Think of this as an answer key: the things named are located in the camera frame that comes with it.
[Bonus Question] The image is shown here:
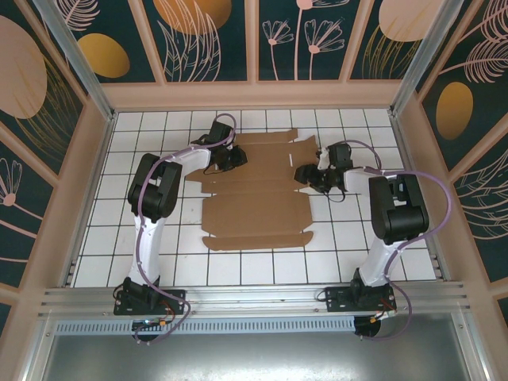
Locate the wall panel with orange ellipse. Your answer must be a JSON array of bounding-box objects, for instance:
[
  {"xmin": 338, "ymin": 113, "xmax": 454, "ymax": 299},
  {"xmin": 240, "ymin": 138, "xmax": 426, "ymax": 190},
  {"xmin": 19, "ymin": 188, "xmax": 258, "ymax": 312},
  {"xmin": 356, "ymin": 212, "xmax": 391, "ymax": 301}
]
[{"xmin": 418, "ymin": 23, "xmax": 508, "ymax": 174}]

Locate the wall panel with flower outlines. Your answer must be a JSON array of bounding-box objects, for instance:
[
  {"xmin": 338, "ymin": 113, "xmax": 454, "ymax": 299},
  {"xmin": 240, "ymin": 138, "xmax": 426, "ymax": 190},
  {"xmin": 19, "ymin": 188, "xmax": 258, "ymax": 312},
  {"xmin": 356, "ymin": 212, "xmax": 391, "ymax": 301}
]
[{"xmin": 257, "ymin": 0, "xmax": 360, "ymax": 83}]

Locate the wall panel with pink oval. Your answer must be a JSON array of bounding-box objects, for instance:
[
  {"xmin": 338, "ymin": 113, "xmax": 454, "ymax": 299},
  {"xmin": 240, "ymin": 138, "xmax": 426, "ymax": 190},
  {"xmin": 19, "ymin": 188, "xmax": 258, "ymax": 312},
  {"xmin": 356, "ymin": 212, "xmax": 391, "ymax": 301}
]
[{"xmin": 0, "ymin": 0, "xmax": 87, "ymax": 182}]

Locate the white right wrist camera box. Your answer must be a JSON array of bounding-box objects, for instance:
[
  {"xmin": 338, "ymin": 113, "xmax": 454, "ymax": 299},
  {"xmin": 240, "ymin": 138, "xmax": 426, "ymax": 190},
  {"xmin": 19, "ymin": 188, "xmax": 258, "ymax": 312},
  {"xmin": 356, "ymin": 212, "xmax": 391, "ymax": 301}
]
[{"xmin": 316, "ymin": 145, "xmax": 331, "ymax": 171}]

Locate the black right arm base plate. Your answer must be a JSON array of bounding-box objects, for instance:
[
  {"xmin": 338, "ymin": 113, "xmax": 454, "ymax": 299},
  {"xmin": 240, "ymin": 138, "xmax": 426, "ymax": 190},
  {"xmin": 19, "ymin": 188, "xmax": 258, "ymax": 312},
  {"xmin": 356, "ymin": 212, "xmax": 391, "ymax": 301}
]
[{"xmin": 325, "ymin": 286, "xmax": 397, "ymax": 314}]

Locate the wall panel with leaf outline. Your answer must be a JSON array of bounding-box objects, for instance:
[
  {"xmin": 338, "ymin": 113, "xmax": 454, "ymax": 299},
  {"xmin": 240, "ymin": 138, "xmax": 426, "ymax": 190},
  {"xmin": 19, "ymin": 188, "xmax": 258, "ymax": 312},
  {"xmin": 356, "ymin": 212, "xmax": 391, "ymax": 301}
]
[{"xmin": 142, "ymin": 0, "xmax": 255, "ymax": 83}]

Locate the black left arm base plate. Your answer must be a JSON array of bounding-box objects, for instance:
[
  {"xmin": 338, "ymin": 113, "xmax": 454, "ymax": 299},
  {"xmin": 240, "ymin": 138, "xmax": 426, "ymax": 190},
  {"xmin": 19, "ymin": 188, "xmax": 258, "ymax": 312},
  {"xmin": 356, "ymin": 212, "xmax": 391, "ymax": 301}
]
[{"xmin": 114, "ymin": 288, "xmax": 187, "ymax": 317}]

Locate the small green circuit board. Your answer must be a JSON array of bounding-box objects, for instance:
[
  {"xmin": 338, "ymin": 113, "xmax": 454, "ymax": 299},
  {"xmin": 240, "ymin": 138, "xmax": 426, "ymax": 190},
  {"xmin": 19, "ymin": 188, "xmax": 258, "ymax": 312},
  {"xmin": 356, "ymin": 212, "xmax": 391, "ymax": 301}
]
[{"xmin": 133, "ymin": 317, "xmax": 170, "ymax": 331}]

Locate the grey slotted cable duct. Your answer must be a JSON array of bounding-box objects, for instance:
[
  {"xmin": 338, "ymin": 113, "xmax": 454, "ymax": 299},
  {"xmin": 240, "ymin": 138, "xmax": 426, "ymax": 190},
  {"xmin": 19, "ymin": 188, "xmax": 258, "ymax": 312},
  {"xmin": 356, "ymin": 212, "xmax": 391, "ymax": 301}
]
[{"xmin": 53, "ymin": 316, "xmax": 356, "ymax": 334}]

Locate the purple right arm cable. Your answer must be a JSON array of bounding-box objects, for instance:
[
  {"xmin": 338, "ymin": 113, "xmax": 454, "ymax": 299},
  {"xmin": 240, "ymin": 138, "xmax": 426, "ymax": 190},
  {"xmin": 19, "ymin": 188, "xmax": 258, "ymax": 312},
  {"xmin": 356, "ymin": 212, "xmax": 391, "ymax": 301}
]
[{"xmin": 341, "ymin": 139, "xmax": 454, "ymax": 342}]

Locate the grey metal sheet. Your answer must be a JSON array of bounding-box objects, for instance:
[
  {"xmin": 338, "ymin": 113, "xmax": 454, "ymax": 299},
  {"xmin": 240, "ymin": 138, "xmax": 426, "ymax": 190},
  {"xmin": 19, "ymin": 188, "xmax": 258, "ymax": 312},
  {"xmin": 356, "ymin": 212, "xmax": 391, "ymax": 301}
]
[{"xmin": 37, "ymin": 333, "xmax": 473, "ymax": 381}]

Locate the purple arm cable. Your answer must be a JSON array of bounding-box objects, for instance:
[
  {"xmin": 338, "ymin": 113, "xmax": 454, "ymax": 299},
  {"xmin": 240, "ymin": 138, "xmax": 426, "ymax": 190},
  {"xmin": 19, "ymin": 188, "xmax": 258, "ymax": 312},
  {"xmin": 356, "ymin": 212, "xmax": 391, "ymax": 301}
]
[
  {"xmin": 133, "ymin": 113, "xmax": 239, "ymax": 346},
  {"xmin": 341, "ymin": 139, "xmax": 454, "ymax": 342}
]

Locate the aluminium frame post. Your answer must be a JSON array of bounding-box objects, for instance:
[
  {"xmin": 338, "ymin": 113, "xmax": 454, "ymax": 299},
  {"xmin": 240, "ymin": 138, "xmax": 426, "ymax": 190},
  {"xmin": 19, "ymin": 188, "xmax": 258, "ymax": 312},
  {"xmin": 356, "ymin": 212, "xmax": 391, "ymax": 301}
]
[
  {"xmin": 32, "ymin": 0, "xmax": 117, "ymax": 123},
  {"xmin": 388, "ymin": 0, "xmax": 473, "ymax": 117}
]

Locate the wall panel with small flower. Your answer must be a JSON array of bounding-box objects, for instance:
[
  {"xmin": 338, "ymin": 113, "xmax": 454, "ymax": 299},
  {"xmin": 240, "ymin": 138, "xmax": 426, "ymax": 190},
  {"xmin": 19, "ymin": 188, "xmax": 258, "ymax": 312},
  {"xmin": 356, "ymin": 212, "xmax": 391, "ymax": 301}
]
[{"xmin": 0, "ymin": 138, "xmax": 56, "ymax": 289}]

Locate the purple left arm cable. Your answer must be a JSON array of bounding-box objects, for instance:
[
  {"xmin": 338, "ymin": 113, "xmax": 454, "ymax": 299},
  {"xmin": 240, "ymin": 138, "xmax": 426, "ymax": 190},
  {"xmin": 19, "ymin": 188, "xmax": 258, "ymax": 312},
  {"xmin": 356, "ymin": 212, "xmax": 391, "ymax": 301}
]
[{"xmin": 133, "ymin": 113, "xmax": 239, "ymax": 346}]

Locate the brown cardboard box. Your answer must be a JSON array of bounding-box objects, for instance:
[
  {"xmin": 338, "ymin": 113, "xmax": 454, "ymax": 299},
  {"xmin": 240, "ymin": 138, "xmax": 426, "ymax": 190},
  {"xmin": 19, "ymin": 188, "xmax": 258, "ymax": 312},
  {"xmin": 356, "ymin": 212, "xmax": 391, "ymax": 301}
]
[{"xmin": 186, "ymin": 127, "xmax": 318, "ymax": 252}]

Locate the wall panel with orange oval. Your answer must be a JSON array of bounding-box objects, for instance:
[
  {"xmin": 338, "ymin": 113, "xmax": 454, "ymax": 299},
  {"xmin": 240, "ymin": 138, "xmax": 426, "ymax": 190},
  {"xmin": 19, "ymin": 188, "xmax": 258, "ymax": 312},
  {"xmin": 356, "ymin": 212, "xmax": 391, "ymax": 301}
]
[{"xmin": 65, "ymin": 0, "xmax": 164, "ymax": 84}]

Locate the wall panel with pink circle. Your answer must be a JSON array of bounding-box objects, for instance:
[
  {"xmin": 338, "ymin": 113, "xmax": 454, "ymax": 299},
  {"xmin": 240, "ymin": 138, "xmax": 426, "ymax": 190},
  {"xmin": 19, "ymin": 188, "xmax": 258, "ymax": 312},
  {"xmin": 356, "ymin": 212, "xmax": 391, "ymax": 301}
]
[{"xmin": 348, "ymin": 0, "xmax": 449, "ymax": 81}]

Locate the aluminium extrusion rail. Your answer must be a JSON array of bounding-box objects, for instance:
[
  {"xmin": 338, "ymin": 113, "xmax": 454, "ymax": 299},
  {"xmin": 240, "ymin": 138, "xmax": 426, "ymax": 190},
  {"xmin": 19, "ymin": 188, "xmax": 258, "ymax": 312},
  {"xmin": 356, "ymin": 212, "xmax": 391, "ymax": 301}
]
[{"xmin": 39, "ymin": 281, "xmax": 465, "ymax": 318}]

